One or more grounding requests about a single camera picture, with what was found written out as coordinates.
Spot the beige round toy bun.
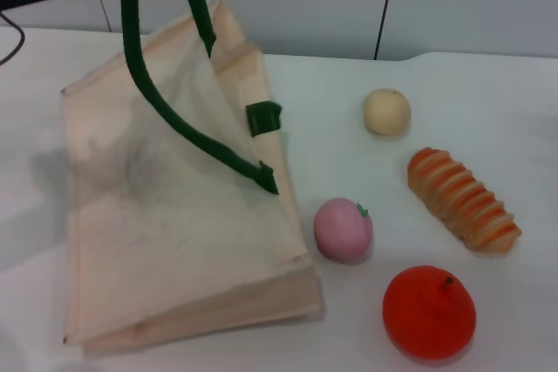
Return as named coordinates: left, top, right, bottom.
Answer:
left=362, top=88, right=412, bottom=137

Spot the orange toy tangerine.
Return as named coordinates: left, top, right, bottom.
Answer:
left=382, top=265, right=478, bottom=361

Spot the thin black rod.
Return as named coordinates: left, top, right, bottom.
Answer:
left=372, top=0, right=401, bottom=61

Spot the pink toy peach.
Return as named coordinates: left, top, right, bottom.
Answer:
left=313, top=197, right=374, bottom=265

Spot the cream handbag with green handles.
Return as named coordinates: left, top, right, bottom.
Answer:
left=59, top=0, right=327, bottom=358

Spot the orange striped long bread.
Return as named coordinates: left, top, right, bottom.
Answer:
left=406, top=146, right=522, bottom=254

